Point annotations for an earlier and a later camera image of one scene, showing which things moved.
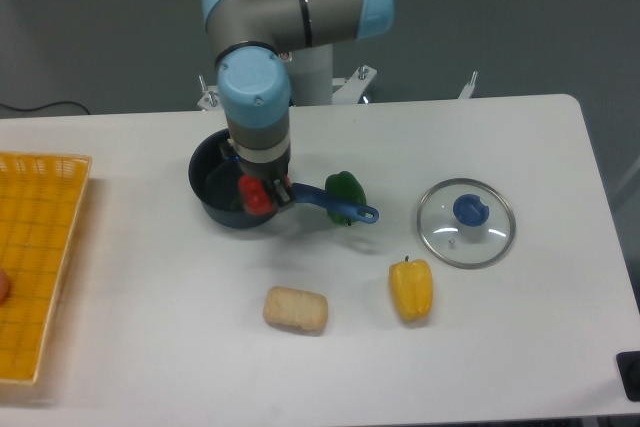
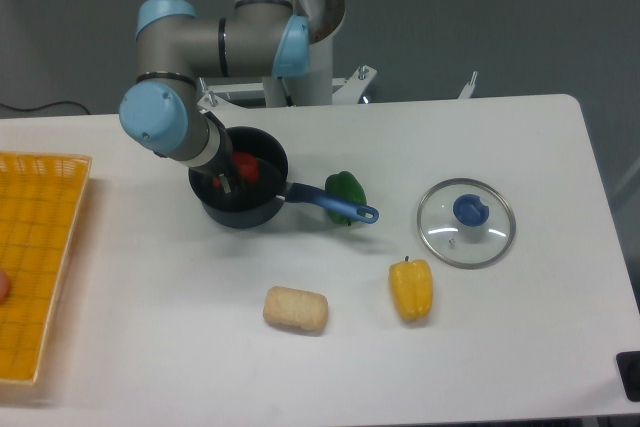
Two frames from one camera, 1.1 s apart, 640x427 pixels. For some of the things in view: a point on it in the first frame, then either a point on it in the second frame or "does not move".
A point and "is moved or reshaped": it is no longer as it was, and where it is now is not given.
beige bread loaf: [296, 308] does not move
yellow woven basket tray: [40, 202] does not move
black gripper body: [271, 171] → [225, 162]
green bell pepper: [345, 185] does not move
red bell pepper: [255, 197] is moved or reshaped
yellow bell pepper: [413, 287] does not move
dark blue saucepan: [214, 180] does not move
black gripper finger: [283, 194] → [225, 184]
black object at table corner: [629, 368] does not move
